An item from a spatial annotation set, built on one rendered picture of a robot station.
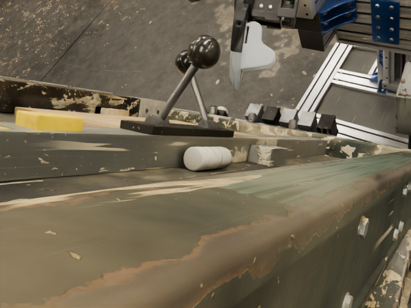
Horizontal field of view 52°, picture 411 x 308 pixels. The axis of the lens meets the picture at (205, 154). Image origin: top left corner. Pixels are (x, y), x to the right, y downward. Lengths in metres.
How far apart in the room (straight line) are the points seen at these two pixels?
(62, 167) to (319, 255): 0.25
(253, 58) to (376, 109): 1.50
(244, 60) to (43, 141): 0.31
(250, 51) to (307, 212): 0.44
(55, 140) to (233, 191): 0.24
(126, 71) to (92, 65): 0.37
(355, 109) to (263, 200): 1.90
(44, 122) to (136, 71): 2.70
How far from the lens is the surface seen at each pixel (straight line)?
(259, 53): 0.58
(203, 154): 0.50
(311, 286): 0.20
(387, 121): 2.01
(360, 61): 2.24
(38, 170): 0.37
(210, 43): 0.47
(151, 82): 2.92
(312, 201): 0.18
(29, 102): 1.02
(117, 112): 1.14
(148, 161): 0.47
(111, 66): 3.25
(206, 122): 0.60
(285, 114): 1.38
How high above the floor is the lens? 1.84
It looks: 51 degrees down
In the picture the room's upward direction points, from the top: 34 degrees counter-clockwise
